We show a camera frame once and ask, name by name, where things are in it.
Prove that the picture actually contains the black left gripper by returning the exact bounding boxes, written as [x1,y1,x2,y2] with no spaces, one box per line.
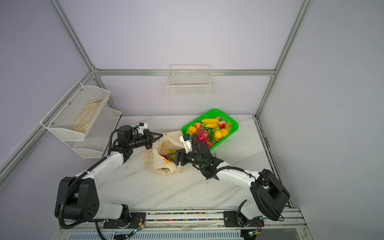
[129,129,163,150]

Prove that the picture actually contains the white mesh wall shelf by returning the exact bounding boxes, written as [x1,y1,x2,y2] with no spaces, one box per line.
[40,81,110,142]

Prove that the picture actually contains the white wire wall basket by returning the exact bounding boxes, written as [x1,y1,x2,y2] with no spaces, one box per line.
[166,65,211,97]

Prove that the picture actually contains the cream banana print plastic bag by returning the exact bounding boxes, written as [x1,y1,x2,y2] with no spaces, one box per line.
[142,130,184,176]

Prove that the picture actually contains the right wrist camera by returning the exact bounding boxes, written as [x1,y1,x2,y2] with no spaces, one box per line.
[180,134,193,153]

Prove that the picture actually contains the fake peach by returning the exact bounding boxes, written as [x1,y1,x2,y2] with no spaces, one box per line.
[194,122,202,130]

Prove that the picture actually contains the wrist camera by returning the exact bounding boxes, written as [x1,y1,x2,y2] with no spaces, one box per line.
[135,123,148,131]
[180,134,193,153]

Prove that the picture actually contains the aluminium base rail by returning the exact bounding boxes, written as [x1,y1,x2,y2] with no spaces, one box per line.
[55,208,313,240]

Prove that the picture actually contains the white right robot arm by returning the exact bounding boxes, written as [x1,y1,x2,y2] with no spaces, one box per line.
[167,134,291,228]

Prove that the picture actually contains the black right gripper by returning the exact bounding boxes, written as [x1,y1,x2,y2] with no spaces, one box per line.
[167,147,205,167]

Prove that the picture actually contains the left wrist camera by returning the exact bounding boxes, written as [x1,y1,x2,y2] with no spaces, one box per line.
[135,123,148,131]

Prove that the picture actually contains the yellow fake banana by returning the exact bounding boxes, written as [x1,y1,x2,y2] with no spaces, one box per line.
[202,118,219,124]

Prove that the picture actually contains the green plastic fruit basket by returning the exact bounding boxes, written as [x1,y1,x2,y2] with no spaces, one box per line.
[181,109,239,150]

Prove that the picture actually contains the yellow fake orange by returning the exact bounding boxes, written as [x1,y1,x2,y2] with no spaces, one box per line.
[187,126,198,136]

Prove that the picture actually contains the yellow fake lemon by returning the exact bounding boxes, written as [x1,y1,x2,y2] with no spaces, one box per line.
[214,130,223,140]

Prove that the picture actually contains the pink fake dragon fruit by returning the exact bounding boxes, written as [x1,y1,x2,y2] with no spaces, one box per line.
[196,130,210,143]

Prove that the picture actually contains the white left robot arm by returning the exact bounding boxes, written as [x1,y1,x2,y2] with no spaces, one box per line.
[55,123,163,229]

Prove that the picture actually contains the lower white mesh shelf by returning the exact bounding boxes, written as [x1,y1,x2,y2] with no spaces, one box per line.
[72,107,121,159]

